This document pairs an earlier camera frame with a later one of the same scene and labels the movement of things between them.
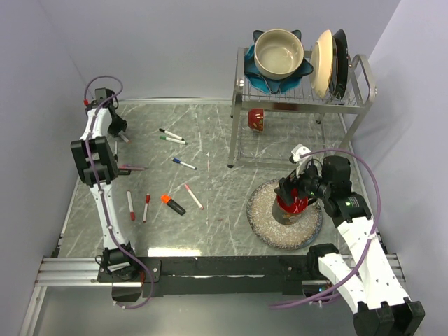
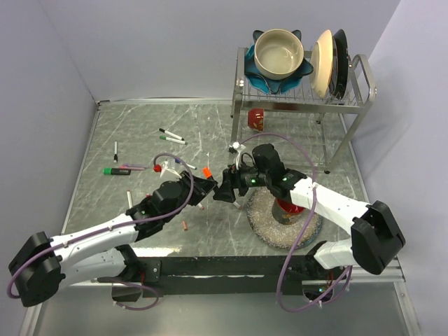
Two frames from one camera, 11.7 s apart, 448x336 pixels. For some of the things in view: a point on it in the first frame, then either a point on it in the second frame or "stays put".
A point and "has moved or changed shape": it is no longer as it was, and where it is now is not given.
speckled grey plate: x=294 y=236 stays put
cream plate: x=321 y=64 stays put
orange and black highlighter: x=166 y=199 has moved or changed shape
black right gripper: x=291 y=180 to x=232 y=180
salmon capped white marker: x=123 y=136 to x=237 y=205
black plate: x=340 y=64 stays put
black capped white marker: x=170 y=134 stays put
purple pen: x=131 y=167 stays put
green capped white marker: x=173 y=140 stays put
